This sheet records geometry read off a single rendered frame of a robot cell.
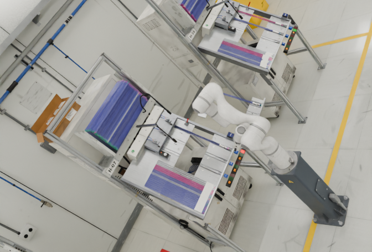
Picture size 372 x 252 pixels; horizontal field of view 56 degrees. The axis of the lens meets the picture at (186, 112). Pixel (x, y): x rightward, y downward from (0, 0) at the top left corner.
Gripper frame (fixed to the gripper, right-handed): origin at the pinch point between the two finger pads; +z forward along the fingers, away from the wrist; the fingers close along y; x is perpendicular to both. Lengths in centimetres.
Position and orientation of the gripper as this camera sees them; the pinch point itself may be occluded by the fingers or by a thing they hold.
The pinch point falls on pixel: (236, 147)
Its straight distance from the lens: 278.2
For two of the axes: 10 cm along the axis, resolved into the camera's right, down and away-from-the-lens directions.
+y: 4.2, -8.0, 4.2
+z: 0.3, 4.8, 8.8
